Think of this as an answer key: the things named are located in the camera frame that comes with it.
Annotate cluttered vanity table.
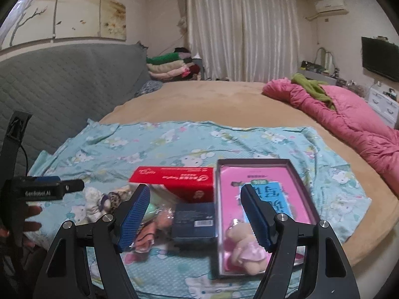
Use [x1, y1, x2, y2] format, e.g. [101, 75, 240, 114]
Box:
[299, 61, 347, 84]

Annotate cartoon cat printed blanket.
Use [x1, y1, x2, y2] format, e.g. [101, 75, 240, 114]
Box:
[28, 120, 371, 299]

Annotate red tissue box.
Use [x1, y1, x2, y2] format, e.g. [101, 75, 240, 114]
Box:
[129, 166, 215, 204]

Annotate dark floral pillow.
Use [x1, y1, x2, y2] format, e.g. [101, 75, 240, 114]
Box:
[135, 80, 163, 98]

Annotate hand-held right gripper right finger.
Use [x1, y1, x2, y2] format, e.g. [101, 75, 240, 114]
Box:
[240, 184, 360, 299]

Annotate green cloth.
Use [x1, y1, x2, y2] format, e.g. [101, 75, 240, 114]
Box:
[291, 73, 337, 110]

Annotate pink quilt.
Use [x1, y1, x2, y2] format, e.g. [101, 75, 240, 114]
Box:
[262, 79, 399, 197]

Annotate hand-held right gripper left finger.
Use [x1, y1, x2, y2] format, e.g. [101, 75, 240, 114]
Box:
[33, 184, 151, 299]

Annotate dark blue box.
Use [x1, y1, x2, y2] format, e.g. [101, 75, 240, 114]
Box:
[171, 202, 218, 250]

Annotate grey quilted headboard cover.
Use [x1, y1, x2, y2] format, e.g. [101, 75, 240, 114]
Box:
[0, 42, 163, 175]

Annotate plush doll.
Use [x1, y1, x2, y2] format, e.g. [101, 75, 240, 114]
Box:
[225, 221, 269, 275]

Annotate floral wall painting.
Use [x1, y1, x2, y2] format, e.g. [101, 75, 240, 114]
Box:
[0, 0, 128, 50]

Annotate white drawer cabinet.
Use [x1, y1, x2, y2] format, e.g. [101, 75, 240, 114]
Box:
[368, 81, 399, 128]

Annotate stack of folded clothes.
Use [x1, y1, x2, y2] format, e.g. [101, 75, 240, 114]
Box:
[146, 47, 203, 80]

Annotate black wall television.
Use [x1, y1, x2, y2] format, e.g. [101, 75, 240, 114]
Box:
[362, 37, 399, 82]

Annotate person's left hand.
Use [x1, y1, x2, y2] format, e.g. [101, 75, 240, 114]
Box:
[23, 206, 43, 225]

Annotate white air conditioner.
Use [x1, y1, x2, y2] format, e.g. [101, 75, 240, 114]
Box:
[314, 0, 349, 15]

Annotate white curtain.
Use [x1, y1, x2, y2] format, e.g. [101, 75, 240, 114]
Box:
[184, 0, 297, 83]

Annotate tan round bed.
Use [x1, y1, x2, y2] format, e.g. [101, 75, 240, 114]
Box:
[100, 81, 399, 265]

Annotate pink tray box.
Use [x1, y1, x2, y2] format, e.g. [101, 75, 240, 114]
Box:
[209, 158, 321, 280]

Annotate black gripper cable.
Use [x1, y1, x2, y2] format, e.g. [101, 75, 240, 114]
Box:
[18, 143, 30, 176]

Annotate white lace scrunchie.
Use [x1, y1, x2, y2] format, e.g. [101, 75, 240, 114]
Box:
[85, 187, 108, 222]

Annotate vanity mirror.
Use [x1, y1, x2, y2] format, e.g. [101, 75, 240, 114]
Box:
[316, 47, 335, 70]

